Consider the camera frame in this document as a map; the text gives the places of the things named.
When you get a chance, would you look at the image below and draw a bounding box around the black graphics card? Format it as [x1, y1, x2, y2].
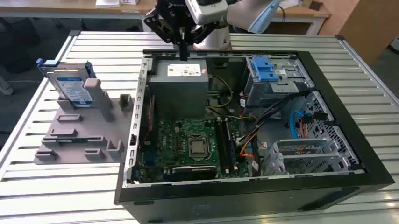
[170, 164, 218, 181]

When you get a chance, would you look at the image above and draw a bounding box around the black office chair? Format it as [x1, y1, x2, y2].
[0, 16, 41, 74]

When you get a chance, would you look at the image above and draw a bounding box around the grey power supply unit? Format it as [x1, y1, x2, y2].
[146, 58, 209, 119]

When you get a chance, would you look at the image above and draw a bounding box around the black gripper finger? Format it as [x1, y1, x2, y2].
[142, 8, 185, 62]
[184, 21, 220, 62]

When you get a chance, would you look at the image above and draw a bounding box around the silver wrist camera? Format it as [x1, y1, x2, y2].
[185, 0, 229, 25]

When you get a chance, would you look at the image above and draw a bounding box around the orange flat wire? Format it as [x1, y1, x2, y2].
[238, 136, 260, 161]

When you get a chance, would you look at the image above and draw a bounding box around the green motherboard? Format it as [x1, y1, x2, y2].
[132, 118, 249, 184]

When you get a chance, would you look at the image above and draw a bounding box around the grey metal drive cage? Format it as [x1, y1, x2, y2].
[244, 56, 314, 108]

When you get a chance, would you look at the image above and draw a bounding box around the grey parts rack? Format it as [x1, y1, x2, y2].
[33, 78, 136, 165]

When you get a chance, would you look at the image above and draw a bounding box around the white desk leg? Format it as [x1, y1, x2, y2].
[0, 76, 13, 96]

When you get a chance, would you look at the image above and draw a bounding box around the black wire bundle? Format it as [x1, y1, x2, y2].
[241, 92, 313, 147]

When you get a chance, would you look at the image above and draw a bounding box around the hard disk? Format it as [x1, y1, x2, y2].
[36, 59, 94, 108]

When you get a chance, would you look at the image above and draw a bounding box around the black CPU socket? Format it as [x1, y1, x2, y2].
[185, 133, 212, 162]

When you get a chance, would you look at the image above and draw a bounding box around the blue data wire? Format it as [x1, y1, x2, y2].
[288, 110, 313, 141]

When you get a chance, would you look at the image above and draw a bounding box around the wooden desk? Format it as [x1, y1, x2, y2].
[0, 0, 332, 32]

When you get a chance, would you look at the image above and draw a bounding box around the silver CPU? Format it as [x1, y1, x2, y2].
[189, 140, 206, 157]

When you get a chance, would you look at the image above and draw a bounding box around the black PC case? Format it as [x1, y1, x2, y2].
[113, 49, 394, 224]

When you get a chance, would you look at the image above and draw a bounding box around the blue plastic drive latch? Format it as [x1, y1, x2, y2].
[252, 56, 280, 82]

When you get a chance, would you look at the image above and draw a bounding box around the yellow wire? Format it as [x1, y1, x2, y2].
[205, 74, 234, 109]

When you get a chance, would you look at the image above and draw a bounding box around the orange power wire black plug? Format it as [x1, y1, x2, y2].
[298, 112, 328, 140]

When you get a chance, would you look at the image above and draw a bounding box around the black RAM slot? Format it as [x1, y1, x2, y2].
[216, 118, 228, 174]

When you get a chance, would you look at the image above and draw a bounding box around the red twisted wire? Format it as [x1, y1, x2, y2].
[138, 95, 156, 147]

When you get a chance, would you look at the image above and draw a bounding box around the metal disk bay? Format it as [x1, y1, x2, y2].
[264, 138, 356, 176]

